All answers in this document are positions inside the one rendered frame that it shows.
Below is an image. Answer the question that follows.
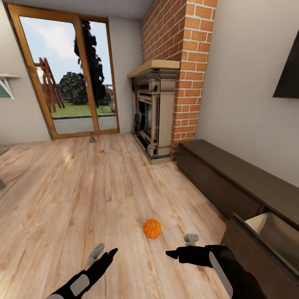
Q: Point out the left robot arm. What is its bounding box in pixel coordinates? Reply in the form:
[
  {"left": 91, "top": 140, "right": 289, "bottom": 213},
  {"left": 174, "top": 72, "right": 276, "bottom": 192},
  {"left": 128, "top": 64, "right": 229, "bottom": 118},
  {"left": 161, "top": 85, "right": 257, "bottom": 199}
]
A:
[{"left": 45, "top": 243, "right": 118, "bottom": 299}]

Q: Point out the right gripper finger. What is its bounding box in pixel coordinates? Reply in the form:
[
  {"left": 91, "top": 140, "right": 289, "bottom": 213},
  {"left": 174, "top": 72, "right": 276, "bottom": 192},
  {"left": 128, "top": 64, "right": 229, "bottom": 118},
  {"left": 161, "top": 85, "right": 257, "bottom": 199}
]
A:
[{"left": 166, "top": 249, "right": 179, "bottom": 259}]

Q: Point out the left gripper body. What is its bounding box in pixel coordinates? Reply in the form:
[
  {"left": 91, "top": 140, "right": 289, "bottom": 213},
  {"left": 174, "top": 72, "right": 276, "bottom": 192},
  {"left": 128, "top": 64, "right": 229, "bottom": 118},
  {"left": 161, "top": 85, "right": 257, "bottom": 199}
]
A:
[{"left": 90, "top": 252, "right": 113, "bottom": 280}]

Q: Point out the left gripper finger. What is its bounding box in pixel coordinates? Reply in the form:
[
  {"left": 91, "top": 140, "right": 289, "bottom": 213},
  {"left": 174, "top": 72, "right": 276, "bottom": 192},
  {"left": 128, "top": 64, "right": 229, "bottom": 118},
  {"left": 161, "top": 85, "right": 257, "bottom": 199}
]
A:
[{"left": 108, "top": 248, "right": 118, "bottom": 260}]

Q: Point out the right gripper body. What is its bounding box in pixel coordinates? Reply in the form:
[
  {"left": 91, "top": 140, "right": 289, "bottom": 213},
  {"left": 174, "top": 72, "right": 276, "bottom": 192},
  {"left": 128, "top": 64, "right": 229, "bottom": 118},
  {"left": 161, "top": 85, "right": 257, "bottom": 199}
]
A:
[{"left": 177, "top": 245, "right": 201, "bottom": 266}]

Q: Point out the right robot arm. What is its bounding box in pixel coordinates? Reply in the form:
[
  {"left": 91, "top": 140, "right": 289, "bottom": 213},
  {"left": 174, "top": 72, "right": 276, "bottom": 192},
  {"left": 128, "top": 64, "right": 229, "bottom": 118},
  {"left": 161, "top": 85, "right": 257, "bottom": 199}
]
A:
[{"left": 166, "top": 234, "right": 268, "bottom": 299}]

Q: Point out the pumpkin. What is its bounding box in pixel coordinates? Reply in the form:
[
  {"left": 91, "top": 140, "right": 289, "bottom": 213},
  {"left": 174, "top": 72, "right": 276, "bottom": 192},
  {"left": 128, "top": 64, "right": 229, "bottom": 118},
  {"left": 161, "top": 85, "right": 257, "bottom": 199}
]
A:
[{"left": 143, "top": 219, "right": 162, "bottom": 239}]

